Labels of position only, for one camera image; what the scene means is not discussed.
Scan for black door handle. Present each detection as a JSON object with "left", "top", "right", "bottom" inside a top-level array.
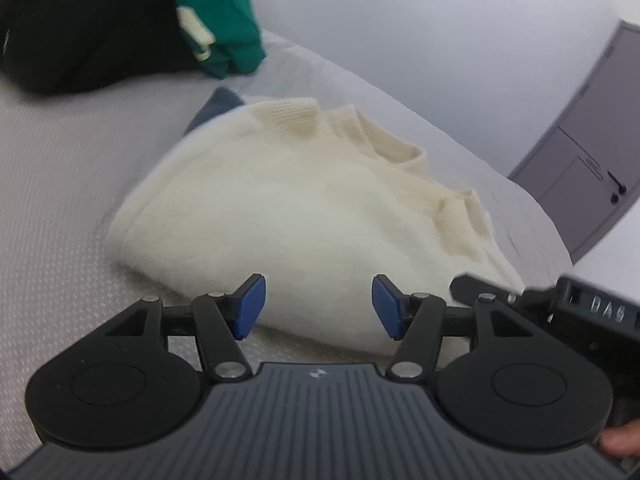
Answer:
[{"left": 585, "top": 157, "right": 629, "bottom": 206}]

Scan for black garment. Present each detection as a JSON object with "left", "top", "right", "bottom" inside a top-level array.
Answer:
[{"left": 0, "top": 0, "right": 201, "bottom": 96}]

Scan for green garment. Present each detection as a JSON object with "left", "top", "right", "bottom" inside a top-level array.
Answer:
[{"left": 167, "top": 0, "right": 266, "bottom": 79}]

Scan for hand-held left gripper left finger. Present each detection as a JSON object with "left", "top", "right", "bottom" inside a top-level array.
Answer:
[{"left": 102, "top": 274, "right": 267, "bottom": 383}]

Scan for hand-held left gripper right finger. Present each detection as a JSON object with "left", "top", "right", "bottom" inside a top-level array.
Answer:
[{"left": 371, "top": 274, "right": 535, "bottom": 381}]

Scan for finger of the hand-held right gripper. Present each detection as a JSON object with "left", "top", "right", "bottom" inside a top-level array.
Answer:
[{"left": 449, "top": 272, "right": 527, "bottom": 307}]

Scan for person's right hand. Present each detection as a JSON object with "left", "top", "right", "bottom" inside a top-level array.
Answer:
[{"left": 599, "top": 420, "right": 640, "bottom": 459}]

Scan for grey bed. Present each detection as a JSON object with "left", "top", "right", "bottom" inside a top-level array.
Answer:
[{"left": 0, "top": 30, "right": 573, "bottom": 456}]

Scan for grey door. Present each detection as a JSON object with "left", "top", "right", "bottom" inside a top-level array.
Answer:
[{"left": 507, "top": 20, "right": 640, "bottom": 256}]

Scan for cream sweater with blue stripes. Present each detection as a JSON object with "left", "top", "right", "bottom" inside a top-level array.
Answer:
[{"left": 107, "top": 87, "right": 526, "bottom": 356}]

